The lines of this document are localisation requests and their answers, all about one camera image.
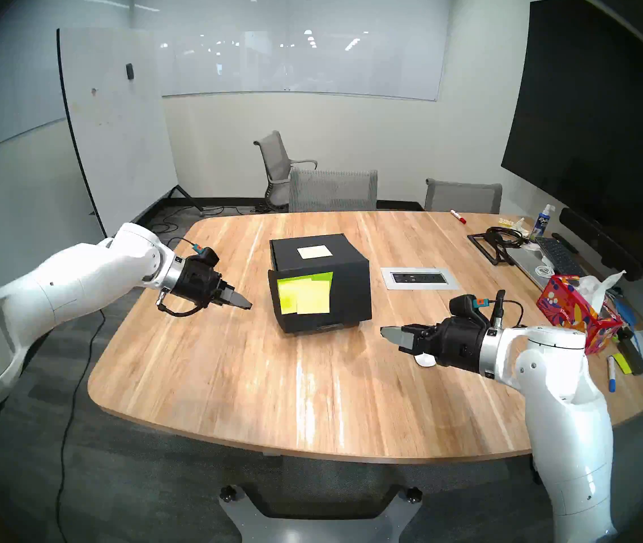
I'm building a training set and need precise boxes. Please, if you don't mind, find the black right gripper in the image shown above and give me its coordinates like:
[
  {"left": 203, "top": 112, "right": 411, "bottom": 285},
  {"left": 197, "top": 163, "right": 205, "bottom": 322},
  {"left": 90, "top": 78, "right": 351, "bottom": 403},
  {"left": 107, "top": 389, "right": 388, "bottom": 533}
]
[{"left": 379, "top": 293, "right": 507, "bottom": 374}]

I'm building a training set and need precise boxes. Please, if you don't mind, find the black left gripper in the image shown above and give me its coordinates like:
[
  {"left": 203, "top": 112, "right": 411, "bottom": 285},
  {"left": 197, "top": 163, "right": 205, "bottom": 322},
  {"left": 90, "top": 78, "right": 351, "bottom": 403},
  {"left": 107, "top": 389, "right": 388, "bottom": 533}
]
[{"left": 156, "top": 246, "right": 253, "bottom": 317}]

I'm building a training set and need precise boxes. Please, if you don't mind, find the black cardboard box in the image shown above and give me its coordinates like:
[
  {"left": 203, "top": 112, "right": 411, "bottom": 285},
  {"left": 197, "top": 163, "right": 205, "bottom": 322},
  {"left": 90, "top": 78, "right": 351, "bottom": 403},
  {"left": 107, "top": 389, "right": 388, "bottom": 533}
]
[{"left": 268, "top": 234, "right": 372, "bottom": 336}]

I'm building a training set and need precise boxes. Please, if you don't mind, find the red floral tissue box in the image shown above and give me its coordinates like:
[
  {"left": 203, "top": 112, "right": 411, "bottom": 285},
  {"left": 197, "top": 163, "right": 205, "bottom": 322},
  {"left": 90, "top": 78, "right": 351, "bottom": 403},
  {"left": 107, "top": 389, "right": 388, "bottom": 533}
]
[{"left": 536, "top": 274, "right": 623, "bottom": 356}]

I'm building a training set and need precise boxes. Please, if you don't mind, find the yellow sticky note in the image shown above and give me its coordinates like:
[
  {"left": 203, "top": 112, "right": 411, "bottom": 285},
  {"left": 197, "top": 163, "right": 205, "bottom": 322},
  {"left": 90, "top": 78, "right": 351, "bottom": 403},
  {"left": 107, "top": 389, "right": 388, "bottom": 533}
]
[
  {"left": 297, "top": 280, "right": 332, "bottom": 314},
  {"left": 277, "top": 280, "right": 299, "bottom": 316}
]

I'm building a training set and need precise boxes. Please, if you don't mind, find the silver table power panel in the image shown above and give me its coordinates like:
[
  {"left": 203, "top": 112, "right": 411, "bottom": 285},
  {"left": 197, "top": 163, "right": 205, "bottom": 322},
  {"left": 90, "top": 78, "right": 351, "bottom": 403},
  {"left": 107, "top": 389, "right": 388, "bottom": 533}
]
[{"left": 380, "top": 267, "right": 460, "bottom": 291}]

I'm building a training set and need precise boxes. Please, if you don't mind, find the lime green sticky note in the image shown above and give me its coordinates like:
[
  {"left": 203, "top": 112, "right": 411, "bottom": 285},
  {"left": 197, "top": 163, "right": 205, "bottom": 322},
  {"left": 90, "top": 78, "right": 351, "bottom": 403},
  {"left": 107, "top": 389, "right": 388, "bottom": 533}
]
[{"left": 276, "top": 272, "right": 335, "bottom": 313}]

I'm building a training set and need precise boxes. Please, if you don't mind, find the black laptop stand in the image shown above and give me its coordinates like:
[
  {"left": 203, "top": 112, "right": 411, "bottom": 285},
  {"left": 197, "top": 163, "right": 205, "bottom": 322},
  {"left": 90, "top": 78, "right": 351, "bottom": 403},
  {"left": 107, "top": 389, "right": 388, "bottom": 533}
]
[{"left": 467, "top": 231, "right": 517, "bottom": 264}]

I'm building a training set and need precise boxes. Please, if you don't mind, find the silver laptop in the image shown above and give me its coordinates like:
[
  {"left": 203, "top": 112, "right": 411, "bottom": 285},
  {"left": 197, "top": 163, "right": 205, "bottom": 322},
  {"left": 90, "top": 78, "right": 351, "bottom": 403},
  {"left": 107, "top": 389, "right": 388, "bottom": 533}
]
[{"left": 505, "top": 245, "right": 560, "bottom": 291}]

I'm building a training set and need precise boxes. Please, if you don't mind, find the gray mesh office chair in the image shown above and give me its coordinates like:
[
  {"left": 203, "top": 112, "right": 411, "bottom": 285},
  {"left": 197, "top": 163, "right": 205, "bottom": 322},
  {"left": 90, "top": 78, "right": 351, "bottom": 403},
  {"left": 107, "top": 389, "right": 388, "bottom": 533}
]
[{"left": 288, "top": 169, "right": 379, "bottom": 213}]

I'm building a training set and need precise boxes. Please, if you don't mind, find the gray office chair with armrests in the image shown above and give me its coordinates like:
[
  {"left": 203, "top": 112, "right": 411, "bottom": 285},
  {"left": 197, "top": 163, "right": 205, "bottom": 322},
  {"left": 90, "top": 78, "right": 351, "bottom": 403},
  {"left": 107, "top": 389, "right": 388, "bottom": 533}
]
[{"left": 253, "top": 131, "right": 318, "bottom": 213}]

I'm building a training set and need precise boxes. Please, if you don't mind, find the gray plain-back office chair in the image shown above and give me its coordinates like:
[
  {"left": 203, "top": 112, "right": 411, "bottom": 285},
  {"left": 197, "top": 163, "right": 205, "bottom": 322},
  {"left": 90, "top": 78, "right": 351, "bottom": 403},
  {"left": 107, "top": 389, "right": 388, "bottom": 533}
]
[{"left": 424, "top": 179, "right": 503, "bottom": 214}]

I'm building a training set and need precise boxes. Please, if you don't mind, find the black keyboard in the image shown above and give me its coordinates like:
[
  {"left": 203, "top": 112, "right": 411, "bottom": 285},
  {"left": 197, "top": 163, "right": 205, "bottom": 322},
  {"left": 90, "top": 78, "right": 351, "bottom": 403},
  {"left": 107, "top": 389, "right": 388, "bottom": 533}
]
[{"left": 534, "top": 236, "right": 586, "bottom": 278}]

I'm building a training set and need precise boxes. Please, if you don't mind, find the whiteboard cleaner spray bottle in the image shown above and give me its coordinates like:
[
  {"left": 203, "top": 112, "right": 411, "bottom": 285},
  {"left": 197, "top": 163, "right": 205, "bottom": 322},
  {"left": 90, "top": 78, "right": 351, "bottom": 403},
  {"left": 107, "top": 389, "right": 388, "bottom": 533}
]
[{"left": 530, "top": 204, "right": 556, "bottom": 240}]

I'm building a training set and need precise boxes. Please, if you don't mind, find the white tissue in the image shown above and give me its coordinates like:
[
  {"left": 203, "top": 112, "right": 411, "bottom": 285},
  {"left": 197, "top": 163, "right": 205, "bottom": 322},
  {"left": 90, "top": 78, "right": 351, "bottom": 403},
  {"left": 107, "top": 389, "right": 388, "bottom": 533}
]
[{"left": 573, "top": 270, "right": 627, "bottom": 313}]

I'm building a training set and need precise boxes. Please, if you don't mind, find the black video conference bar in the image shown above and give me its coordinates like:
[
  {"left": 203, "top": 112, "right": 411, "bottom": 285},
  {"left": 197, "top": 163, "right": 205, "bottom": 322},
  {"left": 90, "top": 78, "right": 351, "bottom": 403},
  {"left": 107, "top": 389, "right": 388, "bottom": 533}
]
[{"left": 559, "top": 208, "right": 643, "bottom": 282}]

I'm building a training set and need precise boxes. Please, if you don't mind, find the blue fly swatter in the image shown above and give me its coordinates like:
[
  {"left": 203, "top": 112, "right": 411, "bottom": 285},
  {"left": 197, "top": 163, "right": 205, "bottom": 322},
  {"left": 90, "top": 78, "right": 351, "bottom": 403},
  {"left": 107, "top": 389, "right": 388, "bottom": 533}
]
[{"left": 615, "top": 299, "right": 643, "bottom": 408}]

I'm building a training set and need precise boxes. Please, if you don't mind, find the rolling whiteboard on stand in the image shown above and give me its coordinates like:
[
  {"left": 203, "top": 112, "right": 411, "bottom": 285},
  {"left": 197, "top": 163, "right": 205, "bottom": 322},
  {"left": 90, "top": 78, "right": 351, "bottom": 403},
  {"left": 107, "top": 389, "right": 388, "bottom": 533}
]
[{"left": 57, "top": 28, "right": 206, "bottom": 240}]

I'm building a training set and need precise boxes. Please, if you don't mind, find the dark whiteboard eraser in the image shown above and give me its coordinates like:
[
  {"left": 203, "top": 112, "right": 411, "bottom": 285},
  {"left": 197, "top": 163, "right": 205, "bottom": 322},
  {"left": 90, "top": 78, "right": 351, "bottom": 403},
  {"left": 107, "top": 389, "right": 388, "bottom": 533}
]
[{"left": 617, "top": 338, "right": 643, "bottom": 376}]

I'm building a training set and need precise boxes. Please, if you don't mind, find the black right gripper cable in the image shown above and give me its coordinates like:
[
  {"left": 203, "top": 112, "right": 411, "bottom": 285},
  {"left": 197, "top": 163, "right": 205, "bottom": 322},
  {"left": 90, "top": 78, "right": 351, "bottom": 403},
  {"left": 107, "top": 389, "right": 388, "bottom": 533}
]
[{"left": 488, "top": 290, "right": 526, "bottom": 329}]

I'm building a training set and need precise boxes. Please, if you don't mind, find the coiled black cable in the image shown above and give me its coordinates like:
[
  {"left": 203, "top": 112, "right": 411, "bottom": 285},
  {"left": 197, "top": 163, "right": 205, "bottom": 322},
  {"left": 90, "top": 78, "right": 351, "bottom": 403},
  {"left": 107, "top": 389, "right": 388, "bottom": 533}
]
[{"left": 486, "top": 226, "right": 529, "bottom": 247}]

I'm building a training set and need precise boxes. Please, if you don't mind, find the glass wall whiteboard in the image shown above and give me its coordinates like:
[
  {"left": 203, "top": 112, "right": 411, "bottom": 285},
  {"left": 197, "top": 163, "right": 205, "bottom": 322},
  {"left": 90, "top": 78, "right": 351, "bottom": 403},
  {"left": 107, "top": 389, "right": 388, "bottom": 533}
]
[{"left": 129, "top": 0, "right": 449, "bottom": 101}]

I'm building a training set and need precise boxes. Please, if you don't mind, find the large black wall screen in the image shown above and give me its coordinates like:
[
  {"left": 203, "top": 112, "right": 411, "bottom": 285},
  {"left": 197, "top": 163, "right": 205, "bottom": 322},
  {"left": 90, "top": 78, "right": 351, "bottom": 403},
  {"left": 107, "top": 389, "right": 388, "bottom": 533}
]
[{"left": 501, "top": 0, "right": 643, "bottom": 254}]

